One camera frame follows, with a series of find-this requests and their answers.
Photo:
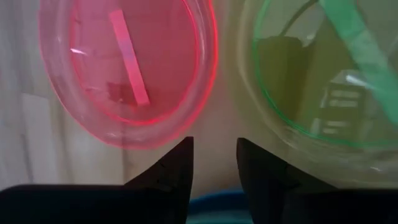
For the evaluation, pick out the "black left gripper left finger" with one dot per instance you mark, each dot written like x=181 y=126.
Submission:
x=155 y=199

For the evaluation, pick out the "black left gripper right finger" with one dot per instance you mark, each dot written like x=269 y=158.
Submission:
x=280 y=199

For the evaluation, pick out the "large opaque teal plate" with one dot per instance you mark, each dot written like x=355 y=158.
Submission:
x=217 y=221

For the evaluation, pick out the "clear green plastic plate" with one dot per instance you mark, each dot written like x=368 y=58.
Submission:
x=311 y=93

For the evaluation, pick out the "clear pink plastic plate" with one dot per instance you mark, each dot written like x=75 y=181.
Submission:
x=130 y=62

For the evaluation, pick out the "opaque blue plastic plate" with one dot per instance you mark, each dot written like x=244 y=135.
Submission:
x=219 y=202

